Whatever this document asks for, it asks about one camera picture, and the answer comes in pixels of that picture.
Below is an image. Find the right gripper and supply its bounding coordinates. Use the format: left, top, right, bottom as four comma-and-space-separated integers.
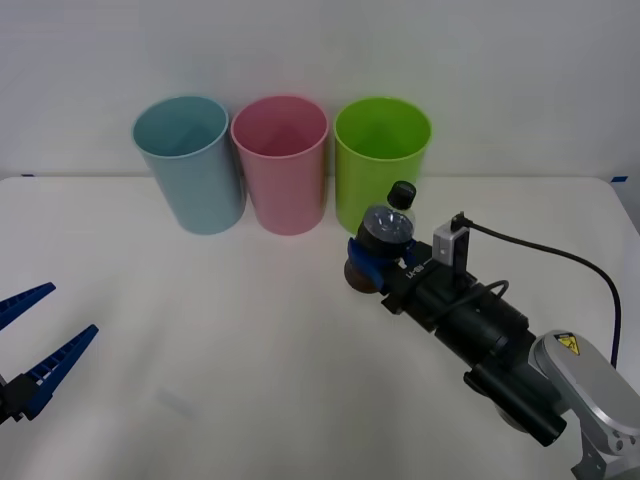
347, 238, 482, 332

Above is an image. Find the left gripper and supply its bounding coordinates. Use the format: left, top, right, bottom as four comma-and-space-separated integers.
0, 281, 100, 427

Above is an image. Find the small dark bottle black cap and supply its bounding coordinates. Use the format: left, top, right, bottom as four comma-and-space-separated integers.
343, 181, 419, 297

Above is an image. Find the green plastic bin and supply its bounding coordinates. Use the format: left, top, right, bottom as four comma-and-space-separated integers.
333, 95, 433, 234

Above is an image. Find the pink plastic bin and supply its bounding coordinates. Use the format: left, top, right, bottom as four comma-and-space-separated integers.
230, 95, 330, 236

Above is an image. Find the pale blue plastic bin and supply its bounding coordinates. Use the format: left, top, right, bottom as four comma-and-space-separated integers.
131, 95, 247, 237

